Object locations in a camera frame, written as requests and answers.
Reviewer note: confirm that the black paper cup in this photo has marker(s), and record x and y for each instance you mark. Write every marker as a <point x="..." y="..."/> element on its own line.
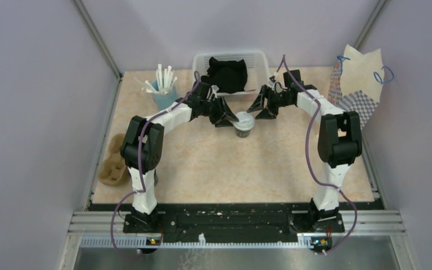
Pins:
<point x="156" y="178"/>

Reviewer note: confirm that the white coffee cup lid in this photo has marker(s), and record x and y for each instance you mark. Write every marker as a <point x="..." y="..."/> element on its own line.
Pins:
<point x="245" y="121"/>

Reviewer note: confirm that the dark printed coffee cup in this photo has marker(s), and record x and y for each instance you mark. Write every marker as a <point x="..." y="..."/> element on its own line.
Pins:
<point x="242" y="133"/>

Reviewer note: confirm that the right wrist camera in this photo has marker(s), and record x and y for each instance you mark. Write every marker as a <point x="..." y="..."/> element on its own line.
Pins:
<point x="272" y="81"/>

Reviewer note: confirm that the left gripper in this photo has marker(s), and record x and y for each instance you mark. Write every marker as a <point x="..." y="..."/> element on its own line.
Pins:
<point x="224" y="111"/>

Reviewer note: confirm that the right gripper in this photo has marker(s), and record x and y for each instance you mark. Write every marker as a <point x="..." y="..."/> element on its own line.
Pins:
<point x="259" y="104"/>

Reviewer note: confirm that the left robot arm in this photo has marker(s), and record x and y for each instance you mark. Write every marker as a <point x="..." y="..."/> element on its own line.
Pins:
<point x="143" y="142"/>

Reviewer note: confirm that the checkered paper takeout bag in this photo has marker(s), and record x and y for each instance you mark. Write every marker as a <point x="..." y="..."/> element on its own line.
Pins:
<point x="357" y="82"/>

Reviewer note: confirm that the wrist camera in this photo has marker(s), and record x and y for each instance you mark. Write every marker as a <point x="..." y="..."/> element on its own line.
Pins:
<point x="212" y="92"/>
<point x="272" y="81"/>

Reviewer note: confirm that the brown cardboard cup carrier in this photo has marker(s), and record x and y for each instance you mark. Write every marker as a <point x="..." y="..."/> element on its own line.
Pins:
<point x="113" y="171"/>

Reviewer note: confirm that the black cloth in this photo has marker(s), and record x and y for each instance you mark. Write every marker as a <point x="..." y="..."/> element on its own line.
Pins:
<point x="230" y="76"/>

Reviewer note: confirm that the white plastic basket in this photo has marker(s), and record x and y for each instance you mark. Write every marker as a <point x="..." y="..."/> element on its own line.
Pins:
<point x="257" y="67"/>

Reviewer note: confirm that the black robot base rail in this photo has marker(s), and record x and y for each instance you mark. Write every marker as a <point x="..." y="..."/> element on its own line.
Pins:
<point x="266" y="226"/>

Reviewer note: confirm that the blue straw holder cup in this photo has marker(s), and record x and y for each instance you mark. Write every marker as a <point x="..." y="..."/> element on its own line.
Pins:
<point x="163" y="101"/>

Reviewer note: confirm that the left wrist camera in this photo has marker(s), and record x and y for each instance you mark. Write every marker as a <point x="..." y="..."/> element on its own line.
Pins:
<point x="212" y="92"/>

